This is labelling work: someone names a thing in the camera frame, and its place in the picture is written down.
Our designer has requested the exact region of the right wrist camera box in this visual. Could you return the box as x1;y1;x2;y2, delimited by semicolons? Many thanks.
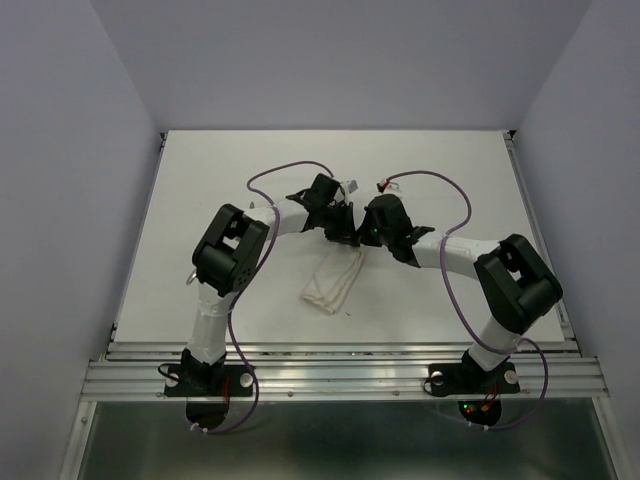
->
376;179;403;198

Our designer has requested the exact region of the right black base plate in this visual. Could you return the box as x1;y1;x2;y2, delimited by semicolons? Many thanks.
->
422;362;520;398

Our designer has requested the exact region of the aluminium right side rail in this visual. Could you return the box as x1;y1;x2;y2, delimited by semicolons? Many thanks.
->
501;130;582;354

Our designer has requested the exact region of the aluminium rail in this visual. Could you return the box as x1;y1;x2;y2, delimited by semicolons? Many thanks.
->
81;340;609;402
501;130;582;354

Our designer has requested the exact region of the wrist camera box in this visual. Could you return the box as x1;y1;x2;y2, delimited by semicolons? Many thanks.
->
376;179;403;198
336;179;358;204

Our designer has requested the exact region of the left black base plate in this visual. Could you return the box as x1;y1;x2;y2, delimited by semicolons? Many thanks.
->
157;363;254;398

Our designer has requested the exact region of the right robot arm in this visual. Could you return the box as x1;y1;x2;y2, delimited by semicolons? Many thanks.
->
358;194;563;397

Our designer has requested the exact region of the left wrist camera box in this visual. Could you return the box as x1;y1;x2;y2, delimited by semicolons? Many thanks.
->
336;179;358;204

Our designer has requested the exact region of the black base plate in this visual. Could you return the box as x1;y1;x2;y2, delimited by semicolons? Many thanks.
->
157;363;254;398
422;362;520;398

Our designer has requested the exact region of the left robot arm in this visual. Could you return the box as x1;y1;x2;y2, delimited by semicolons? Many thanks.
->
165;174;364;396

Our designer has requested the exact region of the white cloth napkin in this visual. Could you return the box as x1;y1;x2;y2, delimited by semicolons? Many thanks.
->
301;244;366;315

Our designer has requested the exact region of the aluminium front rail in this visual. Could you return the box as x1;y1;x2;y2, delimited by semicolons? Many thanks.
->
81;340;609;402

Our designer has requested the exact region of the silver fork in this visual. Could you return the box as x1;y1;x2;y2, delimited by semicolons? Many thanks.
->
185;270;197;285

